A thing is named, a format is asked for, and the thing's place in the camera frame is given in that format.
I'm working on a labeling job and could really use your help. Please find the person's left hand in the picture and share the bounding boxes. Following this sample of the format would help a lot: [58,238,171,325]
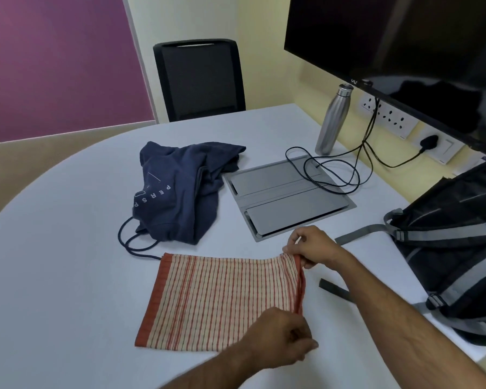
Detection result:
[242,306,320,370]

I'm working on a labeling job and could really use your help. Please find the person's right hand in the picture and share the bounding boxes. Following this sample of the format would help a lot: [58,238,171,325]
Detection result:
[282,225,351,272]

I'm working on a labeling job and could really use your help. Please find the red striped cloth clothes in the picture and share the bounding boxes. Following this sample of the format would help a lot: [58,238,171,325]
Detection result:
[134,253,307,353]

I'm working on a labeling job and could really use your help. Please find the black grey backpack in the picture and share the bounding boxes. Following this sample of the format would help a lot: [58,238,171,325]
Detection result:
[319,156,486,348]

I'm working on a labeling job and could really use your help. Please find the navy blue hoodie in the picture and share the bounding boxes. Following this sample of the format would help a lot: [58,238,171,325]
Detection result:
[117,140,247,260]

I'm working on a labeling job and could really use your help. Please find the person's right forearm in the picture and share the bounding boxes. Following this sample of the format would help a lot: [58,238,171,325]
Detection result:
[332,249,486,389]

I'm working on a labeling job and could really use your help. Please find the steel water bottle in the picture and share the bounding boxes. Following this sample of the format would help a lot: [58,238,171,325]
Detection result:
[314,83,354,156]

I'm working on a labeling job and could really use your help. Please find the black mesh back chair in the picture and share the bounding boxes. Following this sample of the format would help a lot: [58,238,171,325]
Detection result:
[153,38,247,123]

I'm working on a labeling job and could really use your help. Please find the black television screen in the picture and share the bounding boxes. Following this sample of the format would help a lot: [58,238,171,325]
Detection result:
[283,0,486,157]

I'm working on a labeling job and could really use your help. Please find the grey table cable box lid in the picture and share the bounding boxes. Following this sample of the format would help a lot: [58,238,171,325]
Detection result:
[221,155,357,243]

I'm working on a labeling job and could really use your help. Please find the black coiled cable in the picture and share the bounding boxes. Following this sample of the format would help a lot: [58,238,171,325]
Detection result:
[285,97,380,194]

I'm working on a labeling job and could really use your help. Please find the white wall socket strip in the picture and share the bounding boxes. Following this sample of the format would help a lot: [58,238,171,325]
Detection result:
[357,92,420,139]

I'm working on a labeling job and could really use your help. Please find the black power cable with plug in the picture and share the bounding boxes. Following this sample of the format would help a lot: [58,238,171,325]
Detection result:
[362,135,440,169]

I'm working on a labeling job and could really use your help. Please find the white wall switch plate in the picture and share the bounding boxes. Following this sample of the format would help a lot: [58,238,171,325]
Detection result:
[414,125,465,165]

